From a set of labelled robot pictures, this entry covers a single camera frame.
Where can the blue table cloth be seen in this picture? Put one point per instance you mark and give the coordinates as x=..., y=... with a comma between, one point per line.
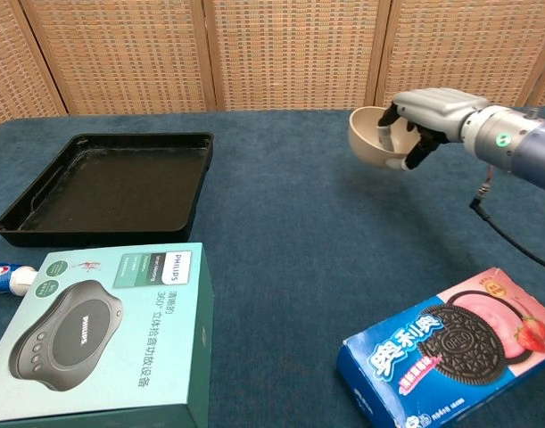
x=281, y=232

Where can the teal Philips speaker box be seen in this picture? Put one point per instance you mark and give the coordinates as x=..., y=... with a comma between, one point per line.
x=98, y=330

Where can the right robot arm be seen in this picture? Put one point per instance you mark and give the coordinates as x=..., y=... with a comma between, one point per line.
x=513, y=138

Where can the white ceramic bowl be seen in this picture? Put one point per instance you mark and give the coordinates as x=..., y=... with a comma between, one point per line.
x=365, y=138

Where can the woven folding screen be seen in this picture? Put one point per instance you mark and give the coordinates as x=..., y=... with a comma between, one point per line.
x=272, y=53

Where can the blue pink Oreo box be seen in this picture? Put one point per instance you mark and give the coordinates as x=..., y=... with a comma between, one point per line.
x=459, y=352

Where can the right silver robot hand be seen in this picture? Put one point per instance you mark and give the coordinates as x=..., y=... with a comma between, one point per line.
x=437, y=109

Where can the blue toothpaste tube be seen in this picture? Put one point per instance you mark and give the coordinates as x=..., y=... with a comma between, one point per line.
x=4, y=276

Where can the black rectangular tray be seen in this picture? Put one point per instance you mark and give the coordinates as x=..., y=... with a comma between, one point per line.
x=107, y=187

